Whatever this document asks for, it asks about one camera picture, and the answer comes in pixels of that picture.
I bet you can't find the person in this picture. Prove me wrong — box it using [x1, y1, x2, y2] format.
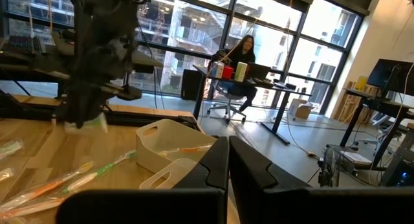
[210, 34, 259, 113]

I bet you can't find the black laptop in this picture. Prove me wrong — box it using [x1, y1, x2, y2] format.
[247, 62, 272, 81]

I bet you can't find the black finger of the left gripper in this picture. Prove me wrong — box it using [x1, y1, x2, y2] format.
[87, 89, 109, 124]
[65, 87, 88, 125]

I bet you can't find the red box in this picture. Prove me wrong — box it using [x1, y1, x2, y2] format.
[221, 65, 234, 80]

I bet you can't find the black office desk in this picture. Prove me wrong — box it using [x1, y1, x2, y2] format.
[193, 64, 313, 146]

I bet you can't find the black monitor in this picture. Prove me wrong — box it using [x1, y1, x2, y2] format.
[367, 58, 414, 97]

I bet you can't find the white green canister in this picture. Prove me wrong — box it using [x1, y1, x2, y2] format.
[234, 61, 248, 82]

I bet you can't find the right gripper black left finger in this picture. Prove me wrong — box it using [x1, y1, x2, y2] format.
[56, 136, 230, 224]

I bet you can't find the clear plastic bin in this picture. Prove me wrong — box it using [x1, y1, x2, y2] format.
[138, 157, 210, 191]

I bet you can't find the black cabinet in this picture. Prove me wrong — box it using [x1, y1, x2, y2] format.
[180, 69, 203, 101]

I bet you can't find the backlit keyboard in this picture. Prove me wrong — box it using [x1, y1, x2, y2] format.
[1, 34, 46, 56]

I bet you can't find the yellow container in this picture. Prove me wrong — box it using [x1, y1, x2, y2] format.
[354, 74, 369, 91]

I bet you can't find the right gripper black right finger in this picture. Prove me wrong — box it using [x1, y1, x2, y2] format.
[229, 135, 414, 224]

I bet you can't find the white office chair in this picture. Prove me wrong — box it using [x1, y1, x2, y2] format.
[206, 81, 248, 124]

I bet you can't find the beige plastic bin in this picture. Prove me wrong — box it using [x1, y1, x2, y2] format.
[135, 118, 218, 175]

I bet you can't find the green toothbrush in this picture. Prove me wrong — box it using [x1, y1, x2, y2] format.
[63, 113, 109, 135]
[60, 149, 138, 195]

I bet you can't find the black computer tower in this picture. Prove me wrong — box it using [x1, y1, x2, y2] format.
[381, 152, 414, 188]

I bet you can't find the brown cardboard box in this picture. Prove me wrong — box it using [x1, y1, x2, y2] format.
[287, 98, 314, 120]

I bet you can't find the white blue box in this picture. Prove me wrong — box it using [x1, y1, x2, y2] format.
[212, 62, 224, 78]

